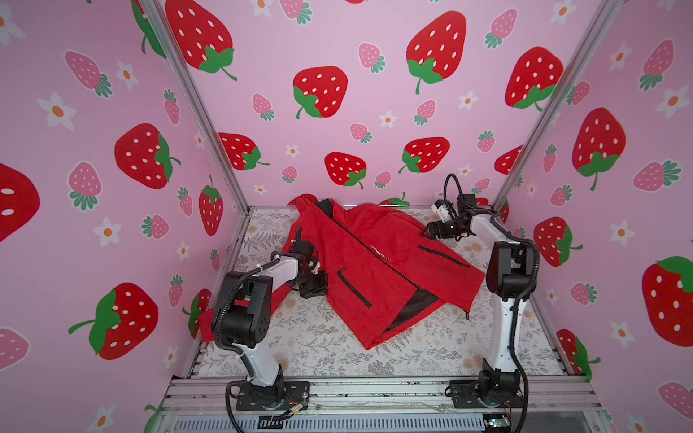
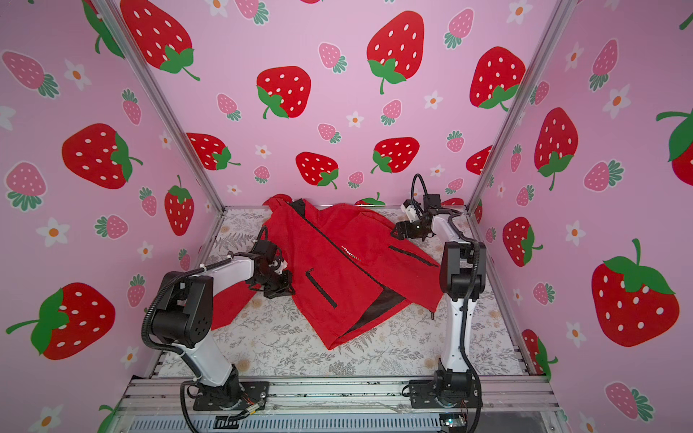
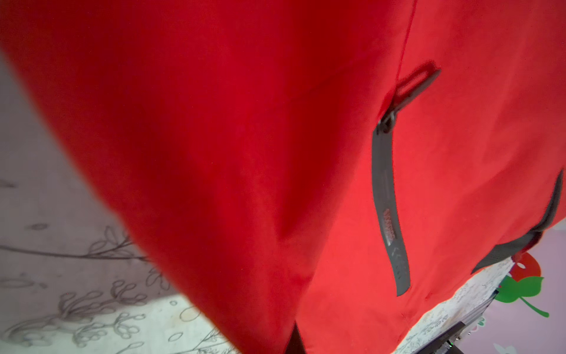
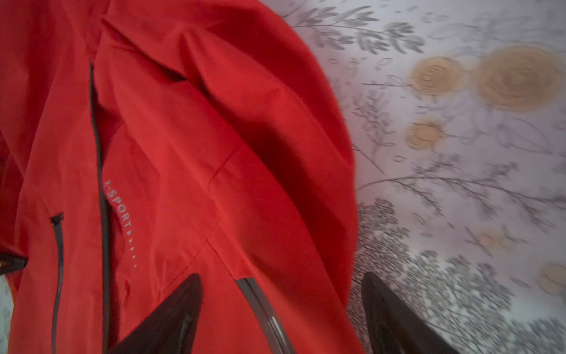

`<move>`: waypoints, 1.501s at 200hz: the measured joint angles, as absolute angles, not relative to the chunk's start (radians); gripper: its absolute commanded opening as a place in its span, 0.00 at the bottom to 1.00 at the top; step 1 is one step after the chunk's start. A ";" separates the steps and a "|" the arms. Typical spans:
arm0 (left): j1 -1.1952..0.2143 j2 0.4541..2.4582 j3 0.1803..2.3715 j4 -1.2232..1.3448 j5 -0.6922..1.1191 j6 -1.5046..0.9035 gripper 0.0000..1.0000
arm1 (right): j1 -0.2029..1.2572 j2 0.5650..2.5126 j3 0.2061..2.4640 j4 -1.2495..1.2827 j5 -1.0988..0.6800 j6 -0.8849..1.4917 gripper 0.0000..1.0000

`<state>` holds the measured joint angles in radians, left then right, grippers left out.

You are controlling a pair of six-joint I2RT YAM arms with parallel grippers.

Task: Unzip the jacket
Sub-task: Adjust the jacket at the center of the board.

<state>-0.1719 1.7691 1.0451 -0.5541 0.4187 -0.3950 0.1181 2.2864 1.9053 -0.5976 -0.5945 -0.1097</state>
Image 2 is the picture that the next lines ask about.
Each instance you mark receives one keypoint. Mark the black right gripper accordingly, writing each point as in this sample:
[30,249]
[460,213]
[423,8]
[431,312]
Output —
[408,230]

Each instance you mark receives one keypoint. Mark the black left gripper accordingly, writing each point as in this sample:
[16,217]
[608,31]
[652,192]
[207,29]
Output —
[286,288]

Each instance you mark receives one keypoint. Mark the red zip jacket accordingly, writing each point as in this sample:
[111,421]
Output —
[349,273]

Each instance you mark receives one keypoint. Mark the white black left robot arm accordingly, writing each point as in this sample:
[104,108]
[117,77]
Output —
[179,321]

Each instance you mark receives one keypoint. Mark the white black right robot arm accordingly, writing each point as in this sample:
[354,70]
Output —
[456,382]

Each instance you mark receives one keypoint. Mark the floral patterned table mat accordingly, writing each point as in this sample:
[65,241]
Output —
[270,337]

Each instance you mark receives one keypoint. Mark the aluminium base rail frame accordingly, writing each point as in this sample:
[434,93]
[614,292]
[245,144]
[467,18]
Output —
[347,404]

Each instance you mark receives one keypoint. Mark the aluminium frame corner post right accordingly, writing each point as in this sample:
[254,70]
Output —
[552,34]

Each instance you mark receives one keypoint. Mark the aluminium frame corner post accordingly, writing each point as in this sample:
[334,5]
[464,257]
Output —
[116,24]
[552,34]

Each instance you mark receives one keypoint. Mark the aluminium frame corner post left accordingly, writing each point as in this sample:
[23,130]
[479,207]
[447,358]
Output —
[116,24]

